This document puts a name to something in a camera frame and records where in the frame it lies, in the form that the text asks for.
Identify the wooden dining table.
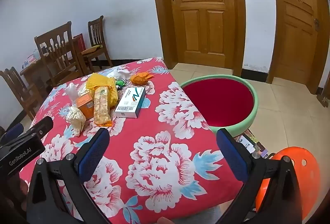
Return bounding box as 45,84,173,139
20,59,52,92

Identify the white popcorn bag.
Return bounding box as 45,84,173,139
64,106,86,137

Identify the clear plastic wrapper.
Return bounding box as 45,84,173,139
64,83,79,104

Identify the colourful picture book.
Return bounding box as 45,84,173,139
238,129,274,159

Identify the orange plastic stool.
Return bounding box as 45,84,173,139
254,147,321,224

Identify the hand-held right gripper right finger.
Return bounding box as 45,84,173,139
216,128,303,224

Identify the red floral tablecloth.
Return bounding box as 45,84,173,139
19,57,244,224

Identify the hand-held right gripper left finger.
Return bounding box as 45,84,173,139
26,127,111,224

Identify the white striped carton box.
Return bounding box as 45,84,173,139
115,86,146,119

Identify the small orange box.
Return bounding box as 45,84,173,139
75,92,94,120

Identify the orange biscuit snack packet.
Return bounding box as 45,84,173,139
93,87,113,126

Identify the crumpled orange wrapper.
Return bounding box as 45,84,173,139
130,72,154,85

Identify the wooden chair with cushion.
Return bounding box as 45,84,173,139
81,16,114,71

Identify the large wooden dining chair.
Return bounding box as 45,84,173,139
34,21,84,85

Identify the green and red plastic basin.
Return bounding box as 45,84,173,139
179,74,259,136

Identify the yellow seat cushion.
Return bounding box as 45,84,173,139
81,45,102,55

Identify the yellow foam mesh net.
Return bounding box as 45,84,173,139
86,73,119,107

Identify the wooden panel door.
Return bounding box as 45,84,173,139
267,0,330,94
148,0,245,70

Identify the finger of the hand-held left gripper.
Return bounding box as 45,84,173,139
28,116,54,137
0,123,24,146

